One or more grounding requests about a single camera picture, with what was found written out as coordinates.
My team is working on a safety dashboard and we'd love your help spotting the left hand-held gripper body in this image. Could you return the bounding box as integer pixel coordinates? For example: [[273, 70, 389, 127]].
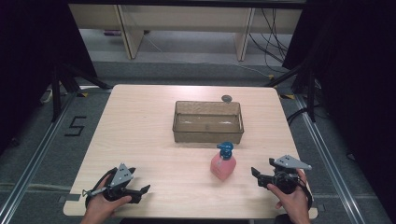
[[81, 162, 143, 205]]

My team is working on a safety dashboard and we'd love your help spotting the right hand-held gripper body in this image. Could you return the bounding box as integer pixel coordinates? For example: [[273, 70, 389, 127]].
[[257, 154, 313, 195]]

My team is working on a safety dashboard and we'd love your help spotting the pink soap bottle blue pump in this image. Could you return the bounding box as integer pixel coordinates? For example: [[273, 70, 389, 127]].
[[209, 141, 237, 182]]

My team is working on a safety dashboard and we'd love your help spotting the translucent brown plastic box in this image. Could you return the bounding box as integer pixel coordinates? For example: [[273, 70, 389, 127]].
[[172, 100, 246, 145]]

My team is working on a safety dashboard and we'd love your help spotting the person's right hand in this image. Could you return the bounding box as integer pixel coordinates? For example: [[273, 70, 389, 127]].
[[266, 168, 310, 220]]

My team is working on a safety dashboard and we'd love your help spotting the person's left hand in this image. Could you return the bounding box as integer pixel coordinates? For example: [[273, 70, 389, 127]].
[[83, 173, 133, 220]]

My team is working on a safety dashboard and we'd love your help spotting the black metal stand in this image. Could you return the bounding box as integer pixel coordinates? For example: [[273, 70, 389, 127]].
[[263, 61, 319, 124], [49, 63, 114, 123]]

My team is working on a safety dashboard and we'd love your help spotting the black curtain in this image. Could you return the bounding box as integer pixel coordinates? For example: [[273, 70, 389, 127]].
[[0, 0, 98, 157], [281, 0, 396, 217]]

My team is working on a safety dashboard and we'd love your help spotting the beige wooden desk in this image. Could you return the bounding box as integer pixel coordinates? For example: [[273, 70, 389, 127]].
[[67, 3, 304, 63]]

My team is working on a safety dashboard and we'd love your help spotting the black strap on right gripper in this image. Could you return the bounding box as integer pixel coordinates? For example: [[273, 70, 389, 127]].
[[297, 177, 314, 211]]

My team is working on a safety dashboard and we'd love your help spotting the black strap on gripper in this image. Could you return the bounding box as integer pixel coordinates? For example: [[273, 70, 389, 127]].
[[297, 177, 314, 211], [84, 167, 119, 210]]

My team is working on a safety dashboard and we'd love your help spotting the black strap on left gripper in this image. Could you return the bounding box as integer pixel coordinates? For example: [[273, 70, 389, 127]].
[[84, 167, 119, 210]]

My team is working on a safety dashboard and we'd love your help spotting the metal floor rail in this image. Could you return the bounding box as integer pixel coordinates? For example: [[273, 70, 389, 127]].
[[0, 91, 79, 224], [293, 94, 366, 224]]

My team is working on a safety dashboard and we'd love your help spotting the thick black floor cable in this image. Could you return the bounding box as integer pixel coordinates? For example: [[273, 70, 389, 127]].
[[286, 106, 310, 126]]

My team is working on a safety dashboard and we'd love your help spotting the white floor cable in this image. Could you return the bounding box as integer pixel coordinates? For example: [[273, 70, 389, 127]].
[[231, 63, 276, 79]]

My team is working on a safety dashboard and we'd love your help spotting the bundle of black cables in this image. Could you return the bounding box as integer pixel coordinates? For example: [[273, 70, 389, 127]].
[[247, 7, 291, 75]]

